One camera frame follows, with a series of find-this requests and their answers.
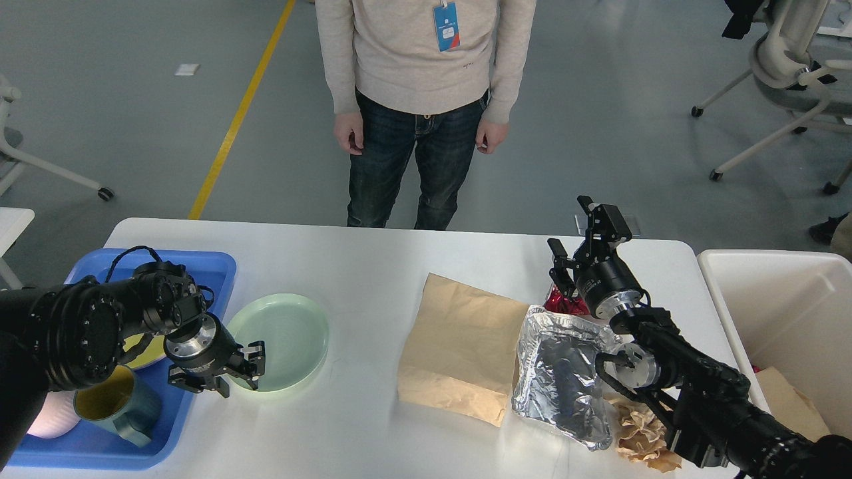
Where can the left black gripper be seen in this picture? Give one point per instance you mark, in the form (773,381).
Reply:
(204,350)

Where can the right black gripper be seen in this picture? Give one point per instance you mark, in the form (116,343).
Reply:
(609,286)

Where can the light green plate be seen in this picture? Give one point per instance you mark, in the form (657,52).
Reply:
(295,332)

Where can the dark teal mug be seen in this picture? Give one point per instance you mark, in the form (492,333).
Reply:
(123,404)

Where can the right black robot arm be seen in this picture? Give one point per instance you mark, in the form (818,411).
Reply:
(703,403)

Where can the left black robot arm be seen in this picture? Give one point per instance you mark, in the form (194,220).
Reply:
(130,351)

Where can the yellow plate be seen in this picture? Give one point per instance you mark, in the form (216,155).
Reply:
(153,353)

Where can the silver foil bag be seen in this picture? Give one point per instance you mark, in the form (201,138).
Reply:
(558,383)

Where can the brown paper bag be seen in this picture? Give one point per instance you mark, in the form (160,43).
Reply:
(461,354)

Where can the blue plastic tray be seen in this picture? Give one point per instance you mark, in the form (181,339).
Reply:
(206,266)

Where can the pink mug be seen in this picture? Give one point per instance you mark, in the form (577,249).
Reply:
(57,415)

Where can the crumpled brown paper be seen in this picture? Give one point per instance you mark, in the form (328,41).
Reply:
(640,437)

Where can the white plastic bin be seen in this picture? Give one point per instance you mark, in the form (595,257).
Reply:
(790,310)

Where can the person in beige sweater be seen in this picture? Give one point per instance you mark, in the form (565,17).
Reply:
(396,97)

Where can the person in white shorts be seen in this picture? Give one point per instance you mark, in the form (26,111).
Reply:
(824,231)

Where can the blue id badge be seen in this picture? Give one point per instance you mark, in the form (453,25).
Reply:
(447,28)

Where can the white office chair right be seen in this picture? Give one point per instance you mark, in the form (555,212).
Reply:
(816,93)

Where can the black jacket on chair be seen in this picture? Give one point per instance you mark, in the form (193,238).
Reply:
(743,15)

